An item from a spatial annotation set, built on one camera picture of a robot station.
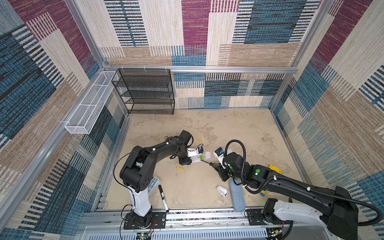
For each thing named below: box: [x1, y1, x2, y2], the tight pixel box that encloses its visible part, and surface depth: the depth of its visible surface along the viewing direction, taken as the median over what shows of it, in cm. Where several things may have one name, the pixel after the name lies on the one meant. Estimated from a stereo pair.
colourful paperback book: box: [147, 176, 160, 197], surface depth 84 cm
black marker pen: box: [158, 184, 170, 213], surface depth 80 cm
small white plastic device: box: [216, 185, 228, 197], surface depth 82 cm
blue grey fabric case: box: [229, 179, 246, 212], surface depth 79 cm
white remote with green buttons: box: [190, 154, 205, 164], surface depth 94 cm
